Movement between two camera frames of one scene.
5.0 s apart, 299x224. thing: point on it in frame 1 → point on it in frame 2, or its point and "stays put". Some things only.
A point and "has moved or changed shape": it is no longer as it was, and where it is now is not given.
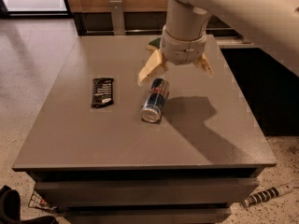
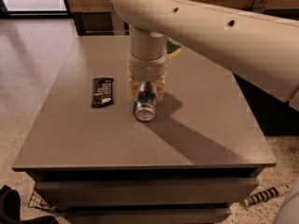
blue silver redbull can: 150,111 has moved or changed shape
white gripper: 182,50 → 147,66
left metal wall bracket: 118,18 stays put
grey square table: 93,160 stays put
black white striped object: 268,193 stays put
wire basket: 37,202 stays put
